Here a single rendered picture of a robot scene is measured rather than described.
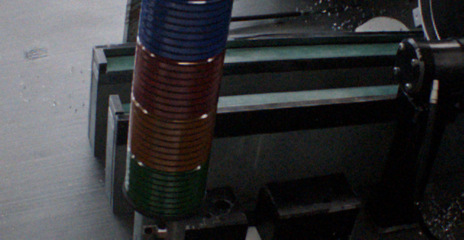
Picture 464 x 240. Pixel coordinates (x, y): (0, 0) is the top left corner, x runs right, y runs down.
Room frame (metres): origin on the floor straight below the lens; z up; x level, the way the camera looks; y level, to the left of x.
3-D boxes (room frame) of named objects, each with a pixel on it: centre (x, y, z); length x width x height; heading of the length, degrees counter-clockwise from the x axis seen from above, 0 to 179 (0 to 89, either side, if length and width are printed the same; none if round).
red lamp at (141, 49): (0.55, 0.04, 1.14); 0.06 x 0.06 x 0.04
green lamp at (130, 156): (0.55, 0.04, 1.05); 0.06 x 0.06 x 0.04
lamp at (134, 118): (0.55, 0.04, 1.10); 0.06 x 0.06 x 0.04
